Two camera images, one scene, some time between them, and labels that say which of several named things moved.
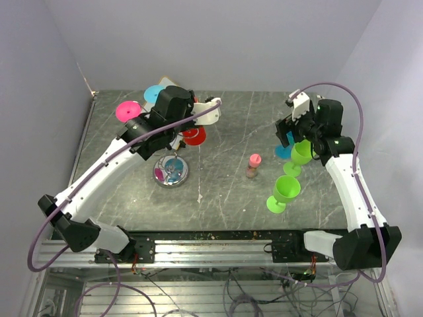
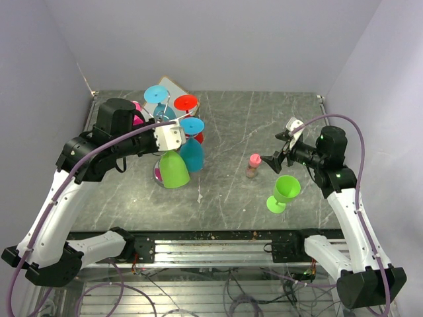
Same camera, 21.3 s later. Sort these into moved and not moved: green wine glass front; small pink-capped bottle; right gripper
Moved: right gripper
Not moved: green wine glass front; small pink-capped bottle
